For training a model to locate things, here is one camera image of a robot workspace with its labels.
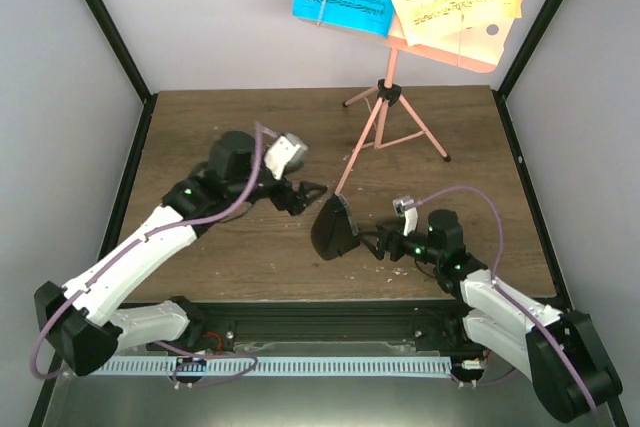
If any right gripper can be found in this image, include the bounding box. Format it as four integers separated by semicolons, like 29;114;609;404
358;219;442;266

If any black metronome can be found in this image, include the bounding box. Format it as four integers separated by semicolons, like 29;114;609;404
311;194;360;261

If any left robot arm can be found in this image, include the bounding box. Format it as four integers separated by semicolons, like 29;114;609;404
29;125;327;379

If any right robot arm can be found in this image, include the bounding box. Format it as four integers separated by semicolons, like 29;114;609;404
358;209;623;423

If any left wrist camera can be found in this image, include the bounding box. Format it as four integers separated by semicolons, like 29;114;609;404
264;133;308;180

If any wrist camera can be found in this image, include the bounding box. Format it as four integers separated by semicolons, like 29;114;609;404
392;196;419;236
264;133;308;180

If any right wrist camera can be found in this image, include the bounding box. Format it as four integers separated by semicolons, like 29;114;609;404
392;196;419;236

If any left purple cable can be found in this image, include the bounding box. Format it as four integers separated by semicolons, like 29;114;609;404
30;120;281;381

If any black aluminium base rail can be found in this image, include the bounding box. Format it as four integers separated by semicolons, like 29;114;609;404
141;298;489;355

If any light blue slotted cable duct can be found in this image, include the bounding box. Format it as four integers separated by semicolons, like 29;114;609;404
94;356;452;380

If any left black frame post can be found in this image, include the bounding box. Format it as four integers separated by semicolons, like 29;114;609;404
53;0;153;103

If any black frame post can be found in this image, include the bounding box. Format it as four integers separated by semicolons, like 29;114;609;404
53;0;153;103
498;0;595;98

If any right black frame post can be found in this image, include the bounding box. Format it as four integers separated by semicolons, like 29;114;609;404
498;0;595;98

